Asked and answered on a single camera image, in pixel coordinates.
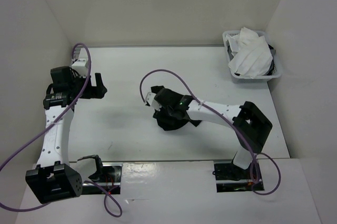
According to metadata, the white plastic laundry basket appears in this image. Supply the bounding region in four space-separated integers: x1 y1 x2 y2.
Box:
222 30 282 84

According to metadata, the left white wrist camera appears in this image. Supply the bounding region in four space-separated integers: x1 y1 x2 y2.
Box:
71 58 89 78

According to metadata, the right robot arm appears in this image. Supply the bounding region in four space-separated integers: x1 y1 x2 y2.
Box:
145 86 273 178

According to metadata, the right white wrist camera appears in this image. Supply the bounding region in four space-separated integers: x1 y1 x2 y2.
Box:
145 92 162 111

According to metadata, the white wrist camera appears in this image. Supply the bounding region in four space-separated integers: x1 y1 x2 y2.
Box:
145 92 162 111
71 58 89 78

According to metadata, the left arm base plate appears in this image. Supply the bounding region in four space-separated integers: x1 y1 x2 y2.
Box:
82 162 123 195

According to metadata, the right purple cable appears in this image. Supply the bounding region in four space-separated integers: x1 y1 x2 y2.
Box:
139 69 281 195

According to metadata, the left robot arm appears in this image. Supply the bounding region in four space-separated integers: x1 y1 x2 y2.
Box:
25 66 107 204

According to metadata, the white skirt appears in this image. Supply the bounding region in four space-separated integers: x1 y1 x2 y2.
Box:
225 27 273 79

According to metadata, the black skirt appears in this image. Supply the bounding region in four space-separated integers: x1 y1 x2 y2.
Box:
151 86 201 131

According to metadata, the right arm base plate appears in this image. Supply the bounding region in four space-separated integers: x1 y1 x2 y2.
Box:
212 160 264 192

